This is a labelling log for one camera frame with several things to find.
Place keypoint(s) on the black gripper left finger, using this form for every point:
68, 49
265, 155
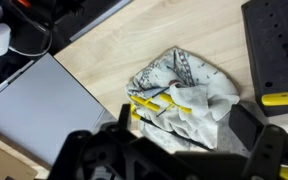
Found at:
117, 156

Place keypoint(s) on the white table cabinet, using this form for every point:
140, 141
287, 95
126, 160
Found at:
44, 106

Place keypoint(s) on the white cabinet wooden top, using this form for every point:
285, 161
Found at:
4, 163

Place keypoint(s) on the black wedge hex key stand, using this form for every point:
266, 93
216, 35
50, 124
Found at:
270, 50

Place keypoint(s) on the white printed cloth rag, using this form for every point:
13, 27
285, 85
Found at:
197, 96

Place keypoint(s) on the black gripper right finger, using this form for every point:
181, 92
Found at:
270, 146

